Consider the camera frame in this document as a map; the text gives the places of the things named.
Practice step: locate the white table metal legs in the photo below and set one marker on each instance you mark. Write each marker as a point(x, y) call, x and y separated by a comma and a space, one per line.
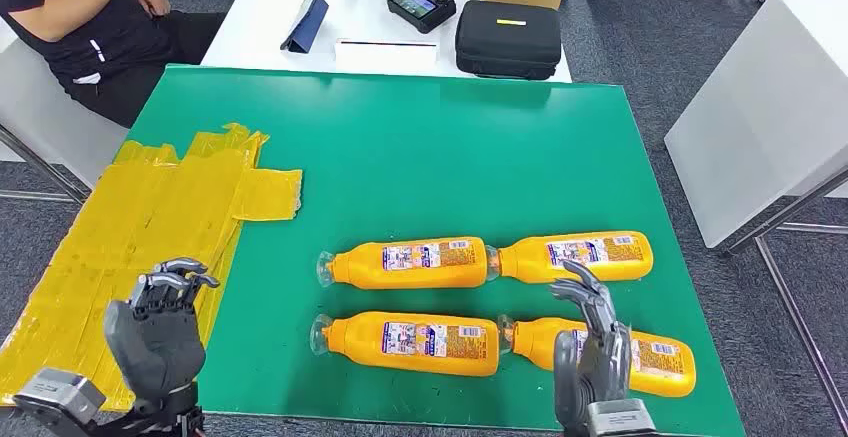
point(762, 122)

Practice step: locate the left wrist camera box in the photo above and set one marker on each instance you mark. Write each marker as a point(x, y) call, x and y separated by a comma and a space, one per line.
point(56, 397)

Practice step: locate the black carrying case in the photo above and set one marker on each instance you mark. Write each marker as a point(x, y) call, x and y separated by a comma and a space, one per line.
point(507, 43)

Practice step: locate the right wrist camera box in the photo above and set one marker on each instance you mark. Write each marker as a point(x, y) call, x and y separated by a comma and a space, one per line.
point(619, 421)

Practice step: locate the yellow taped plastic sheet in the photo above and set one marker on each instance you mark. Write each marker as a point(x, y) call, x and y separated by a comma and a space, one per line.
point(132, 222)

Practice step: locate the orange detergent bottle clear cap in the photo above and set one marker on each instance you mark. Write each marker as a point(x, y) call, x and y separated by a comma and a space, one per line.
point(530, 265)
point(530, 344)
point(371, 275)
point(358, 344)

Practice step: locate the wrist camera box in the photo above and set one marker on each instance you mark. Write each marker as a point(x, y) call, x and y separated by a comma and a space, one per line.
point(56, 397)
point(619, 421)

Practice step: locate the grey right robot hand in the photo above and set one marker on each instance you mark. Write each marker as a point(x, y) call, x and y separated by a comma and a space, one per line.
point(596, 368)

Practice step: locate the green table mat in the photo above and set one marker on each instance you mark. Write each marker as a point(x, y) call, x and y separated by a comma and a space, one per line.
point(430, 156)

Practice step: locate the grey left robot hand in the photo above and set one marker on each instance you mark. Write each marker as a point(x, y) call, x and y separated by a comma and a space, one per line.
point(156, 348)

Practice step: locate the person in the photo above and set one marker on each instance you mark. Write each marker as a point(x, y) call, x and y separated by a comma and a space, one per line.
point(79, 30)

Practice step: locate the white bench metal legs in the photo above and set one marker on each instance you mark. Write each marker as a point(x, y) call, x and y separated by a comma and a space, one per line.
point(40, 122)

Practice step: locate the flat white box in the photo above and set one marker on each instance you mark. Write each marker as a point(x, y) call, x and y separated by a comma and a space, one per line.
point(384, 60)

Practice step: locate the white desk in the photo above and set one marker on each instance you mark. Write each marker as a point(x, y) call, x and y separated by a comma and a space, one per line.
point(265, 23)

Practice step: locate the tablet with blue cover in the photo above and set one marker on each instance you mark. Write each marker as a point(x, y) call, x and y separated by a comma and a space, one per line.
point(308, 23)

